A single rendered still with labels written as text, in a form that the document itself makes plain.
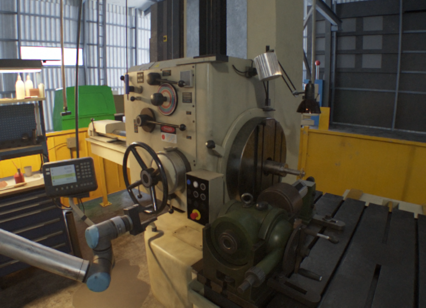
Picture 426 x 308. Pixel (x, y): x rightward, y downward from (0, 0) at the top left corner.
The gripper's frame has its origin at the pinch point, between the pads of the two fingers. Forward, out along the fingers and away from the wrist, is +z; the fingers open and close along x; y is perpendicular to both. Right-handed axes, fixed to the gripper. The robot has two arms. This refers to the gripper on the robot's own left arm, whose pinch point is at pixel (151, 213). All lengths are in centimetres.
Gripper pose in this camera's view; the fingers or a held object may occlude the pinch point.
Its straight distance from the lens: 130.6
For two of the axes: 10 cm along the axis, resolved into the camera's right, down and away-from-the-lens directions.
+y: 7.3, -1.1, -6.7
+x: -2.0, -9.8, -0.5
